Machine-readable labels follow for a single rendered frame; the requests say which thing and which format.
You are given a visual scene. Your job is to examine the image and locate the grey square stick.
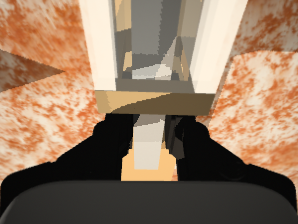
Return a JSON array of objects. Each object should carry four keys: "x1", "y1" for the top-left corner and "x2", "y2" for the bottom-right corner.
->
[{"x1": 133, "y1": 114, "x2": 166, "y2": 170}]

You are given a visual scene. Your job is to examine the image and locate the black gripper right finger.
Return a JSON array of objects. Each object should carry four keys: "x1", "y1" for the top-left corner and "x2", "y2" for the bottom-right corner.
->
[{"x1": 164, "y1": 115, "x2": 298, "y2": 213}]

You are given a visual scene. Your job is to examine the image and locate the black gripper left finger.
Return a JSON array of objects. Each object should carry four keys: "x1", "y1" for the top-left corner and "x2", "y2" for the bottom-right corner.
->
[{"x1": 0, "y1": 113, "x2": 133, "y2": 217}]

